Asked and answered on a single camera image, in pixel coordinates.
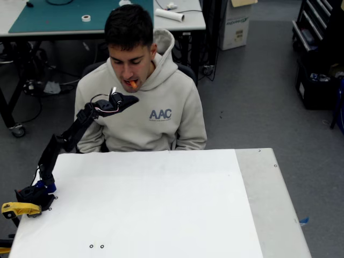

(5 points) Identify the man in beige hoodie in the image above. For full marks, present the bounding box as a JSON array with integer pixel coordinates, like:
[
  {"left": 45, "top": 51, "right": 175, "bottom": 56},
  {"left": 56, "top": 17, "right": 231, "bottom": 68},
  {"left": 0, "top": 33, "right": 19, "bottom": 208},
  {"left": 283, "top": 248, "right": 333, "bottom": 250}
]
[{"left": 74, "top": 4, "right": 209, "bottom": 154}]

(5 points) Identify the white crumpled cloth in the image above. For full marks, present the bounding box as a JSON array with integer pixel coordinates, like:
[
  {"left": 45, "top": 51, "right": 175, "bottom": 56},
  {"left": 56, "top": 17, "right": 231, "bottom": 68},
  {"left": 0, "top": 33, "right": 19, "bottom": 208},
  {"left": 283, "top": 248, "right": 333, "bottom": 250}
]
[{"left": 42, "top": 80, "right": 61, "bottom": 95}]

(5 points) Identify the white paper roll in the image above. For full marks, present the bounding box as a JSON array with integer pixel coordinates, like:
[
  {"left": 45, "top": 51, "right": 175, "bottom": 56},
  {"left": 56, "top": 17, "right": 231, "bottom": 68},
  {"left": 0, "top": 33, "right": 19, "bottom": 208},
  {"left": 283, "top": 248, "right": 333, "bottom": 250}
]
[{"left": 155, "top": 7, "right": 186, "bottom": 22}]

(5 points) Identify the grey workbench with black legs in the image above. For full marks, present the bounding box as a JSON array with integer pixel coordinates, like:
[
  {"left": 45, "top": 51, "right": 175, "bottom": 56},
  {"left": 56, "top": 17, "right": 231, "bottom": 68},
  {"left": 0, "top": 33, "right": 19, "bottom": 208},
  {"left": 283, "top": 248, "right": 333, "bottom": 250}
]
[{"left": 0, "top": 0, "right": 207, "bottom": 138}]

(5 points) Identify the large white paper sheet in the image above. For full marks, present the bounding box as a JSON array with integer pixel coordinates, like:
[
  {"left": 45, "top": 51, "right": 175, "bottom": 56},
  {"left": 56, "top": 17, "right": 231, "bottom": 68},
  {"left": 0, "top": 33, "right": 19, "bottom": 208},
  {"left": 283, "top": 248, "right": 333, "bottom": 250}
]
[{"left": 8, "top": 149, "right": 264, "bottom": 258}]

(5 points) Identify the green cutting mat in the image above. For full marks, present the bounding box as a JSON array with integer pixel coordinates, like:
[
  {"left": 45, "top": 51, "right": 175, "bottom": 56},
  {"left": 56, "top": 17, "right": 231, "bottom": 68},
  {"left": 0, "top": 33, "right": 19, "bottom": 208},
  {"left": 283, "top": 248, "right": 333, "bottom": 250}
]
[{"left": 8, "top": 0, "right": 155, "bottom": 34}]

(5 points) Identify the white cardboard box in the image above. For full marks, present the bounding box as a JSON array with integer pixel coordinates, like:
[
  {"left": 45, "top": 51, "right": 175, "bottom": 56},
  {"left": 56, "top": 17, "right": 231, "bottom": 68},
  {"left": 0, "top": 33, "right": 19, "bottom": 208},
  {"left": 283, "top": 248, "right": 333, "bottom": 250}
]
[{"left": 219, "top": 0, "right": 259, "bottom": 51}]

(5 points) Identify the yellow bar clamp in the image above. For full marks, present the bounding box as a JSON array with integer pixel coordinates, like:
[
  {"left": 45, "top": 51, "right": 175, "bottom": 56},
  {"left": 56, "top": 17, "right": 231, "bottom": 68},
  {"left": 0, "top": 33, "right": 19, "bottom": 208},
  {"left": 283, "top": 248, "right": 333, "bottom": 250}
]
[{"left": 1, "top": 202, "right": 42, "bottom": 219}]

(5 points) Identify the tan paper folder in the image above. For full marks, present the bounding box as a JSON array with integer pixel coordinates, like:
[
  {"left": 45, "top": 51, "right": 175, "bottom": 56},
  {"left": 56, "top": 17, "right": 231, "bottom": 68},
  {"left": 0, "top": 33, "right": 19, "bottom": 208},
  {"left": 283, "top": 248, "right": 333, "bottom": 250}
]
[{"left": 231, "top": 0, "right": 259, "bottom": 8}]

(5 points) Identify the orange and black clamp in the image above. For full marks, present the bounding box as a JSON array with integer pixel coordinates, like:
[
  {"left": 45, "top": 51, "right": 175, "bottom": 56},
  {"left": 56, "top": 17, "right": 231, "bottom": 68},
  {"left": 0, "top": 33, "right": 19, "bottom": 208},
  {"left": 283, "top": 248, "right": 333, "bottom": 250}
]
[{"left": 0, "top": 238, "right": 13, "bottom": 255}]

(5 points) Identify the black storage bin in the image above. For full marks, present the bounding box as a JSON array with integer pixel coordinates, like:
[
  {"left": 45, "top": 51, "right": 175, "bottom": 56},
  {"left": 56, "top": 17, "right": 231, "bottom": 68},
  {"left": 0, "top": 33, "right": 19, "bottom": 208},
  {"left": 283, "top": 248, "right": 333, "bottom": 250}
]
[{"left": 295, "top": 58, "right": 344, "bottom": 111}]

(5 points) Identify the black tool cabinet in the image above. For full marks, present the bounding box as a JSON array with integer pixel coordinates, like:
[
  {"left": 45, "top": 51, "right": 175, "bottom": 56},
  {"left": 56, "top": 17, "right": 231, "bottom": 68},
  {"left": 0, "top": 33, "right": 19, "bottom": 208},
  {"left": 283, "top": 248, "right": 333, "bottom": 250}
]
[{"left": 292, "top": 0, "right": 344, "bottom": 52}]

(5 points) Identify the red and white wire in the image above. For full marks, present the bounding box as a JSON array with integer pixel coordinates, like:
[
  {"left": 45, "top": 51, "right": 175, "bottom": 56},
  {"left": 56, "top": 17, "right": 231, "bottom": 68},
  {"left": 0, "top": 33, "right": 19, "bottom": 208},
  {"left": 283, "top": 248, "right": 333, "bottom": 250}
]
[{"left": 92, "top": 103, "right": 121, "bottom": 114}]

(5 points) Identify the thin black camera cable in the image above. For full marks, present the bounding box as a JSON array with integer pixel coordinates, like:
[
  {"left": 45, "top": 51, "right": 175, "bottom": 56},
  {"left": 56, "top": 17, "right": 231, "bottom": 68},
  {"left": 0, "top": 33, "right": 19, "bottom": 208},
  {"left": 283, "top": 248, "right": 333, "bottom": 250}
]
[{"left": 89, "top": 93, "right": 112, "bottom": 104}]

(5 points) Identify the blue metal frame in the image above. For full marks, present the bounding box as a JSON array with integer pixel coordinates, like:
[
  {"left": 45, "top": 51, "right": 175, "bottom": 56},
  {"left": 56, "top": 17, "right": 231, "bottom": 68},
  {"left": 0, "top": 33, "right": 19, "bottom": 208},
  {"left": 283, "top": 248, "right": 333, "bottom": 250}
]
[{"left": 330, "top": 77, "right": 344, "bottom": 130}]

